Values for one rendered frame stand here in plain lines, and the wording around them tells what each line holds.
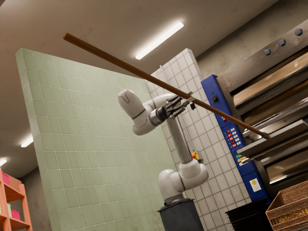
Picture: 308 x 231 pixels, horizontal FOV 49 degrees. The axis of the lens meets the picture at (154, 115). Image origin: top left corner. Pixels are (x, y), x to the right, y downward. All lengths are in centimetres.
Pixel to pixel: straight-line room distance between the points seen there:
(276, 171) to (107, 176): 149
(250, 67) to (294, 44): 44
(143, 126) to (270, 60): 172
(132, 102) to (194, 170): 89
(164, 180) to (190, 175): 20
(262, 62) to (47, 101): 197
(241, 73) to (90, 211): 190
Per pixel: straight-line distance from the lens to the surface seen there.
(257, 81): 337
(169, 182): 263
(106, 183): 289
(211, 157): 350
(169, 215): 261
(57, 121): 285
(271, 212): 276
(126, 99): 195
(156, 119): 193
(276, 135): 267
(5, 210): 517
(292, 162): 320
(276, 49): 335
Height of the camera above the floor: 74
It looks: 21 degrees up
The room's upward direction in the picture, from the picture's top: 20 degrees counter-clockwise
